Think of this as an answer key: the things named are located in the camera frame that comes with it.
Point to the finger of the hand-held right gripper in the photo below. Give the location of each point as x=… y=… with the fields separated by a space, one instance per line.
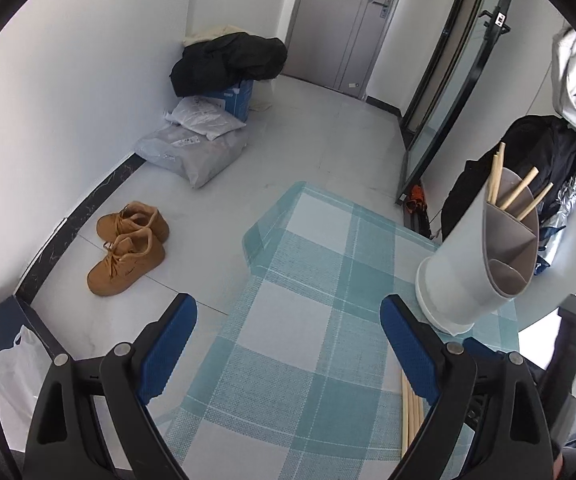
x=478 y=346

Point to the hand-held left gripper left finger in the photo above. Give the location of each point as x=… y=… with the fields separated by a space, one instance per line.
x=165 y=347

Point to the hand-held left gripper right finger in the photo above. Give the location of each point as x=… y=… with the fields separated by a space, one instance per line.
x=410 y=350

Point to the white utensil holder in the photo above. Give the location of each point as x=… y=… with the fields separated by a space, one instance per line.
x=458 y=270

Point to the tan suede shoe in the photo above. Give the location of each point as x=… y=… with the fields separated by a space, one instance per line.
x=123 y=267
x=135 y=220

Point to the teal checkered tablecloth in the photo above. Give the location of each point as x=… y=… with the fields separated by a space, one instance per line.
x=293 y=385

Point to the orange tool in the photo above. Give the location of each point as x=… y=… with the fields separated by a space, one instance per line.
x=415 y=197

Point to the silver foil bag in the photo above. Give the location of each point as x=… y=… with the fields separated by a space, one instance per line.
x=563 y=205

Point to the white plastic bag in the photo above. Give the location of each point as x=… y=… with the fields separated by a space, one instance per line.
x=13 y=385

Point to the large grey parcel bag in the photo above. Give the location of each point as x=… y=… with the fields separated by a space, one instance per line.
x=198 y=157

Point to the black backpack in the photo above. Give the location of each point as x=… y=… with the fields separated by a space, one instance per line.
x=538 y=150

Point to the small white parcel bag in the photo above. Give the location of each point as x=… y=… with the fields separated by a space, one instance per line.
x=203 y=117

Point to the black framed glass door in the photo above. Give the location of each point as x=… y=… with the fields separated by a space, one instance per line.
x=448 y=95

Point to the blue cardboard box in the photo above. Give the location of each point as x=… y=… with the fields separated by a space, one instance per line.
x=235 y=100

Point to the black jacket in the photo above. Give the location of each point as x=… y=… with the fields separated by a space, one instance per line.
x=228 y=62

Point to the cream fleece cloth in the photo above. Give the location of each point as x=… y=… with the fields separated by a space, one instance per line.
x=208 y=35

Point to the grey door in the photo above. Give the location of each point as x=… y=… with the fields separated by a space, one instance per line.
x=333 y=25

